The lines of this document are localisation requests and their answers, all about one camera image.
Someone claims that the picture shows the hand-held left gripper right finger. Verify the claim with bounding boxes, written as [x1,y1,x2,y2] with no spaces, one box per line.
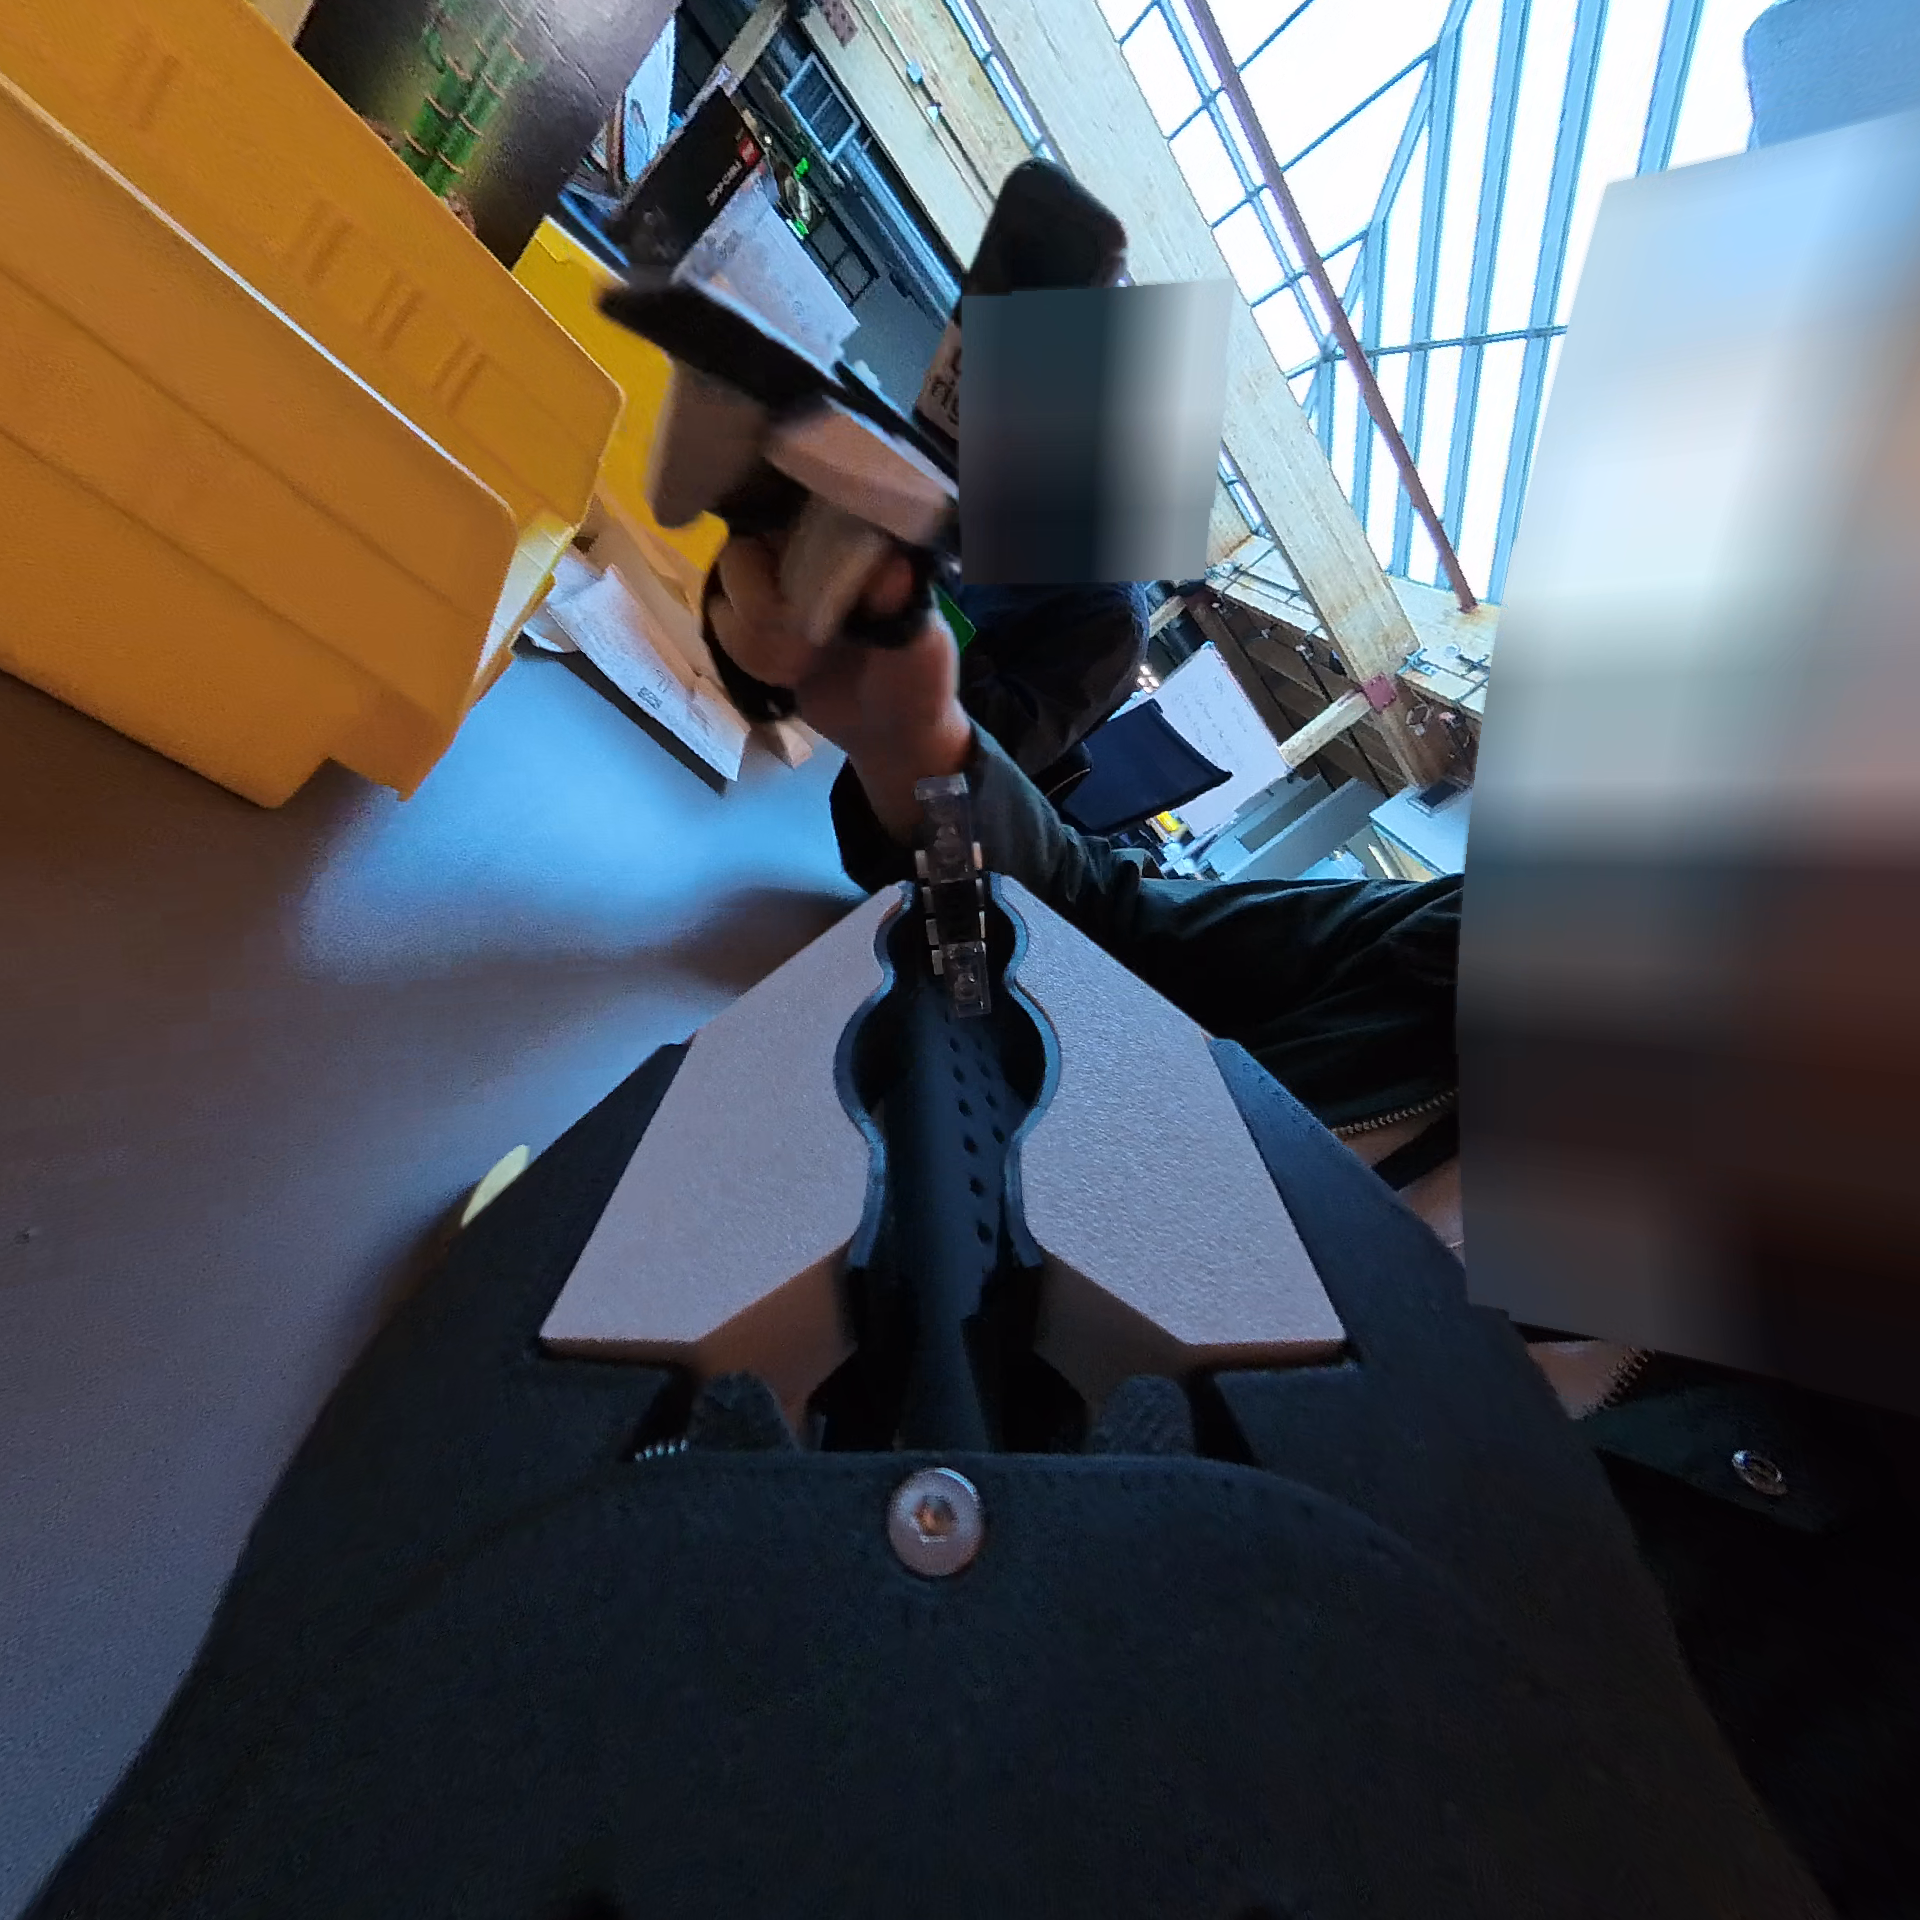
[989,872,1348,1424]

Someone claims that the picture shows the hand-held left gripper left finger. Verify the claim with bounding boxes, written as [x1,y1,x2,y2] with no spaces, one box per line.
[537,883,917,1424]

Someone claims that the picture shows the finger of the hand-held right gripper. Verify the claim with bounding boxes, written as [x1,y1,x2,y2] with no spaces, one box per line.
[761,407,963,543]
[600,277,842,531]

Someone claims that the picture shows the white and clear brick strip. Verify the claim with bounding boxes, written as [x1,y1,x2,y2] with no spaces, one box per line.
[913,773,995,1023]

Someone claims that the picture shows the large yellow plastic bin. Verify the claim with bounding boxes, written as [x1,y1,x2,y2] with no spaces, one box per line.
[0,0,624,812]

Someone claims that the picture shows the person's right forearm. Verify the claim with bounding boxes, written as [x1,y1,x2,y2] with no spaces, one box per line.
[831,726,1466,1126]

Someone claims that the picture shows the grey desk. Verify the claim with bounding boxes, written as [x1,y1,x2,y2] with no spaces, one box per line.
[0,644,903,1905]

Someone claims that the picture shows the person's right hand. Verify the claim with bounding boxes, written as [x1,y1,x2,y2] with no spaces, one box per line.
[703,539,981,825]

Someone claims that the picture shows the black perforated pad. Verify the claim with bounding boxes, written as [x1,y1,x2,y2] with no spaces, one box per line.
[877,982,1045,1448]

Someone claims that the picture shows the white papers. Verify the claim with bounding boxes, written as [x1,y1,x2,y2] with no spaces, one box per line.
[521,557,752,783]

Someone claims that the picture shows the red ceiling pipe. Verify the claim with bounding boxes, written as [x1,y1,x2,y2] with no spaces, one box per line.
[1177,0,1488,608]

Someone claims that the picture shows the black panel with green print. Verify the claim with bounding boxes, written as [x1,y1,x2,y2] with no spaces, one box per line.
[293,0,683,272]

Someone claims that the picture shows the dark blue fabric chair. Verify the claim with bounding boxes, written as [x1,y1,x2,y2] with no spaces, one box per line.
[1065,697,1234,835]

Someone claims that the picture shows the white board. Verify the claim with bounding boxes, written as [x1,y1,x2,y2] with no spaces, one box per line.
[1154,644,1296,797]

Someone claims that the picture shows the skylight window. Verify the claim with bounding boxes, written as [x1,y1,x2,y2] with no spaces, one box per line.
[960,0,1772,601]

